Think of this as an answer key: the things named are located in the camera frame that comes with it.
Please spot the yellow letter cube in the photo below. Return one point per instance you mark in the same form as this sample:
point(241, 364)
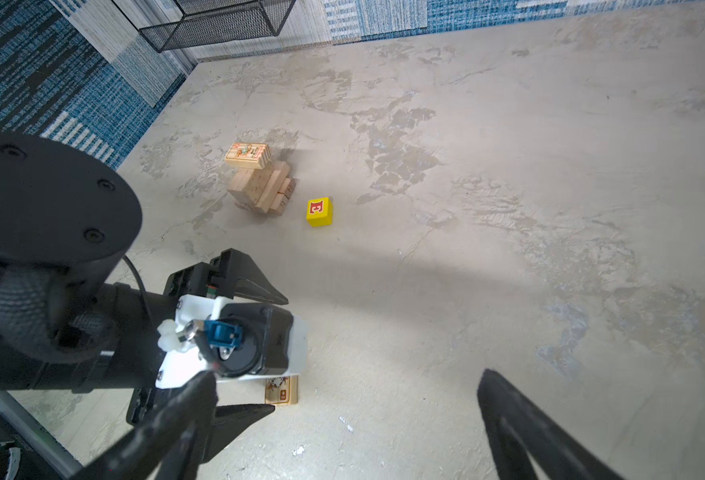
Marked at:
point(319, 212)

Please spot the patterned wood block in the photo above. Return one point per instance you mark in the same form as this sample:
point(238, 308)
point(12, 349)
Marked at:
point(281, 391)
point(249, 155)

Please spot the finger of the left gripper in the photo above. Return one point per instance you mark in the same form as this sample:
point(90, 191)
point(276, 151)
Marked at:
point(231, 421)
point(236, 275)

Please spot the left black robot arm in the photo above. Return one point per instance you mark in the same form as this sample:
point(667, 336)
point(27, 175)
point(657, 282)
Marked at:
point(66, 221)

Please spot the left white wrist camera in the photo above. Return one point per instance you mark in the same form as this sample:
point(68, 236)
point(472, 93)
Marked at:
point(233, 340)

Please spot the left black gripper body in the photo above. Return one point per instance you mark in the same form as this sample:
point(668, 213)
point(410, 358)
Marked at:
point(157, 374)

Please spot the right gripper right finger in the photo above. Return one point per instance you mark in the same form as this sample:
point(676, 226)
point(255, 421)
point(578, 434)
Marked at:
point(521, 434)

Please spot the black wire shelf rack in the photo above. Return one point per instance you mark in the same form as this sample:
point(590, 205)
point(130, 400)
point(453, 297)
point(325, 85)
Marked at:
point(204, 23)

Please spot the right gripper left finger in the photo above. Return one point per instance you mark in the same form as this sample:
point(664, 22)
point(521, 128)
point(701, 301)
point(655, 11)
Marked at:
point(168, 444)

